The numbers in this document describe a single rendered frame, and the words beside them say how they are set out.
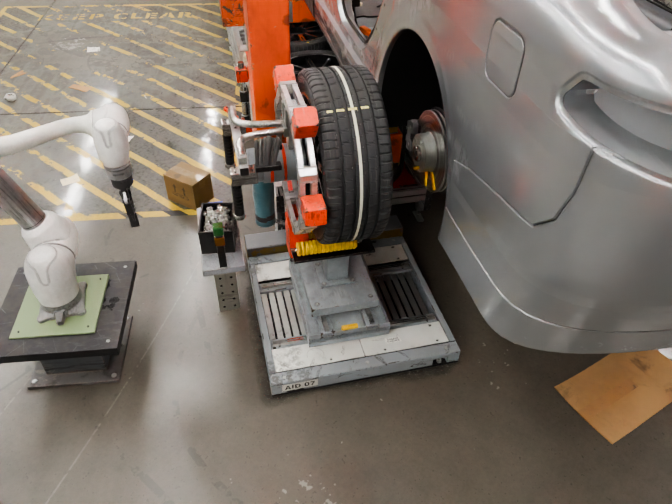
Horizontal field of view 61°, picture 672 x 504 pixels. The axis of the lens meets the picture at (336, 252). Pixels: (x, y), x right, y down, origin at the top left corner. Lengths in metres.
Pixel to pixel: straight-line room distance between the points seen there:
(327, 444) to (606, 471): 1.06
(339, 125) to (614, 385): 1.64
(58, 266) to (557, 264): 1.76
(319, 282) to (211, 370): 0.60
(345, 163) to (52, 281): 1.20
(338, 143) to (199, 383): 1.21
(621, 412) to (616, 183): 1.55
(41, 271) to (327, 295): 1.13
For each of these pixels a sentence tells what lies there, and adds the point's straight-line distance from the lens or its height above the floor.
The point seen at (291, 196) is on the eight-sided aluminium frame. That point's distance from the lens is 2.39.
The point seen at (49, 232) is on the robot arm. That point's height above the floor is 0.58.
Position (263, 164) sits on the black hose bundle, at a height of 0.98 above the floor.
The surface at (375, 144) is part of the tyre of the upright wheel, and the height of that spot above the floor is 1.05.
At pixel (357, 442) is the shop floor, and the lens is 2.34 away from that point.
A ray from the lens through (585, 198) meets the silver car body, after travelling 1.34.
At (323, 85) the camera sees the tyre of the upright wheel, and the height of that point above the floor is 1.17.
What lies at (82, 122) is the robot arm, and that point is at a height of 1.03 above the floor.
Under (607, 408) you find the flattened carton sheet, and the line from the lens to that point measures 2.68.
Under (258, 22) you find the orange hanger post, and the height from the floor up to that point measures 1.23.
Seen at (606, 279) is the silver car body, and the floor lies 1.13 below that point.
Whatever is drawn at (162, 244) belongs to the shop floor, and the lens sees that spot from 3.21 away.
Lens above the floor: 2.03
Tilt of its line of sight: 42 degrees down
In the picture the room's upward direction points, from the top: 2 degrees clockwise
